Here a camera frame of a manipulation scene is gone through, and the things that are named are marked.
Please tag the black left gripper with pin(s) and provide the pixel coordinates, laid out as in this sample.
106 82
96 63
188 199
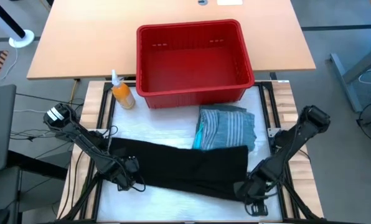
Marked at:
124 172

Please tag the grey metal desk leg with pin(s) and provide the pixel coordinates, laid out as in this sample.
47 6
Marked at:
344 81

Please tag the grey-green garment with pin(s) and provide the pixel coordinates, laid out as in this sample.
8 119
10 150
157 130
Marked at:
223 107

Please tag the turquoise shirt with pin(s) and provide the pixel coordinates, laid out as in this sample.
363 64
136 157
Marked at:
198 140

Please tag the white floor stand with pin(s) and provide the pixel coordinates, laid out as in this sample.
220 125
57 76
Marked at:
22 39

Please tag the orange spray bottle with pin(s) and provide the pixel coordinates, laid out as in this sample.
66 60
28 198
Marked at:
121 93

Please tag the red plastic laundry bin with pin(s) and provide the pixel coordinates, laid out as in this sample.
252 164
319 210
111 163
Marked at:
188 68

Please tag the tan wooden desk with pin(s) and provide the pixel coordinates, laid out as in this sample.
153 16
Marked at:
79 37

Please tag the grey striped garment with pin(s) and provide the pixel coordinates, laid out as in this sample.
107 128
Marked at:
229 127

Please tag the black aluminium table frame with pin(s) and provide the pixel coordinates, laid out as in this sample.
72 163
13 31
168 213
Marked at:
279 93

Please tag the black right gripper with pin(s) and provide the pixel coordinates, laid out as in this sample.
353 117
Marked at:
254 188

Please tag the white flat item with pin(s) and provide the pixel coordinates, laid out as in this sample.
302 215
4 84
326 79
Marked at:
229 2

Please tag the grey desk grommet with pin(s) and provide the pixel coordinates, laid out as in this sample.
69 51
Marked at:
202 2

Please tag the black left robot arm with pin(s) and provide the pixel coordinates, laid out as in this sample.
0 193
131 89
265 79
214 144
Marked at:
82 140

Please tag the black garment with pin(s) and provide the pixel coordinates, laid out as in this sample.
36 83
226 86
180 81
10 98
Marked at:
188 168

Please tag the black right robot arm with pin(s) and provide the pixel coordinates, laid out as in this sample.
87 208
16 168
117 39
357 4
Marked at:
291 146

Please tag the dark grey panel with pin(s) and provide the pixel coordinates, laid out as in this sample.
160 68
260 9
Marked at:
0 124

